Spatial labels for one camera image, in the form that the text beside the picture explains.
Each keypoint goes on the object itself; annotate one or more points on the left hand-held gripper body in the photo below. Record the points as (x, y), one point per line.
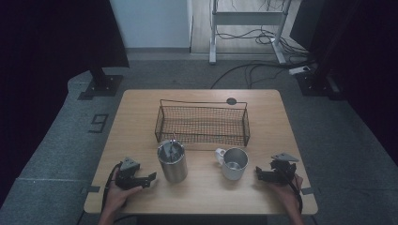
(127, 175)

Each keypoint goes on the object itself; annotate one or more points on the white desk frame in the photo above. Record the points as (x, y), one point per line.
(247, 18)

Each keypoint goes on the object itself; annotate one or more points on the black round table grommet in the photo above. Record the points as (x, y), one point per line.
(231, 101)

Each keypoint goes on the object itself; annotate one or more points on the metal straw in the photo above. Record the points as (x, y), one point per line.
(173, 139)

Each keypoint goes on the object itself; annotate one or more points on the stainless steel tumbler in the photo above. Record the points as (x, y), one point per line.
(172, 167)

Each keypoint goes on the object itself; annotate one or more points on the white power strip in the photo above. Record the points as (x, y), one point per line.
(298, 70)

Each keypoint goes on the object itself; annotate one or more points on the grey tape strip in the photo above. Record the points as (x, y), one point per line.
(308, 190)
(91, 189)

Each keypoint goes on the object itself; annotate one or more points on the person's right hand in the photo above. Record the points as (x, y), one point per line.
(286, 195)

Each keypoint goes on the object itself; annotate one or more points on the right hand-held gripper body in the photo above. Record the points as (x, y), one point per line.
(282, 172)

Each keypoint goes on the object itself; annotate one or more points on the dark curtain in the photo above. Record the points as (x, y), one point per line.
(47, 62)
(359, 62)

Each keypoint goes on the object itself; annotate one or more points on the person's left hand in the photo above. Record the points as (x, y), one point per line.
(117, 197)

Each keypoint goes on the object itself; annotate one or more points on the black stand with base plate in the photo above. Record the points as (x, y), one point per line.
(316, 82)
(103, 85)

